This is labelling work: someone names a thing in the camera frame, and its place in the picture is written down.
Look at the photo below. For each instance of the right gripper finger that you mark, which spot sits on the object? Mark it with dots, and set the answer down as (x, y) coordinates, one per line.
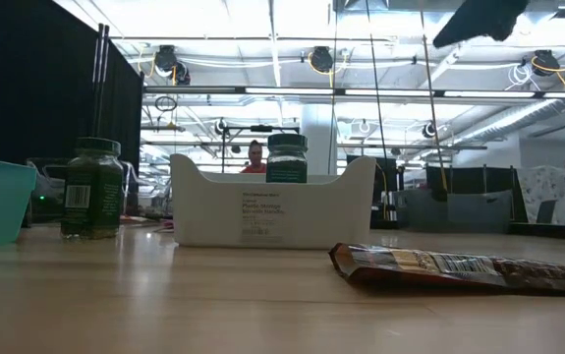
(473, 22)

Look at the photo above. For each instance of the green-lid glass spice jar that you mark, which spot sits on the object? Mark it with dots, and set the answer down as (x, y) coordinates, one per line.
(93, 196)
(287, 162)

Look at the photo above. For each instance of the brown spice packet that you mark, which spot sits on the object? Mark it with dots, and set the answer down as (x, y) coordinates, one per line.
(410, 265)

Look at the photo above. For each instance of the black background partition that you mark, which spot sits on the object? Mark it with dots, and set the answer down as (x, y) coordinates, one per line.
(478, 177)

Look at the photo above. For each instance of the white patterned panel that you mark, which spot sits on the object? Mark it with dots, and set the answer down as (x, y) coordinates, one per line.
(542, 187)

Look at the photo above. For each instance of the white column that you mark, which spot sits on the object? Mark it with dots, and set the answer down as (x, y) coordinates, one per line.
(317, 123)

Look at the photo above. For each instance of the gray plastic bin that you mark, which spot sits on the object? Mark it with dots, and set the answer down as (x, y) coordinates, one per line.
(478, 211)

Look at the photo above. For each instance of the ceiling light bar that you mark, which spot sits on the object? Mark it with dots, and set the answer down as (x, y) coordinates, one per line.
(287, 91)

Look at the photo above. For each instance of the person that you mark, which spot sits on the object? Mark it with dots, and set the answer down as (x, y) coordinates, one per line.
(255, 157)

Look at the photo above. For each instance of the white plastic storage bin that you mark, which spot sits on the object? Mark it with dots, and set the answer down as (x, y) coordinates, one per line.
(213, 216)

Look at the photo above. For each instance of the purple folded cloth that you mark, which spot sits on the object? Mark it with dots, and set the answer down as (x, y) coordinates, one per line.
(166, 227)

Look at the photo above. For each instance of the clear plastic container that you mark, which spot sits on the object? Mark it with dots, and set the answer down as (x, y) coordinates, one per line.
(46, 182)

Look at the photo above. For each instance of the black curtain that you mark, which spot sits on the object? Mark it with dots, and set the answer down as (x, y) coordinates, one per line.
(16, 98)

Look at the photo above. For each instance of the black background rig frame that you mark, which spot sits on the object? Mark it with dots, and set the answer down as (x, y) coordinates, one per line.
(261, 129)

